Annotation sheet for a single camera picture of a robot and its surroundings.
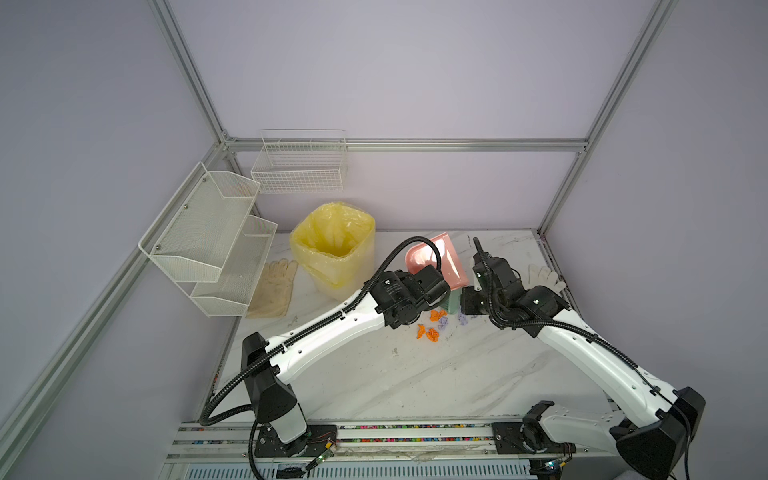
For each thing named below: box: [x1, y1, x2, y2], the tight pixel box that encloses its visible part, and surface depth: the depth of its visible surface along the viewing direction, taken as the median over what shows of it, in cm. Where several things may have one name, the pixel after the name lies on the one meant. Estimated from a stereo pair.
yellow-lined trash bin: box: [290, 202, 376, 301], surface depth 92 cm
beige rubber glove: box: [245, 258, 299, 319], surface depth 103 cm
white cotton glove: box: [524, 264, 567, 293], surface depth 109 cm
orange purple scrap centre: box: [416, 324, 440, 343], surface depth 93 cm
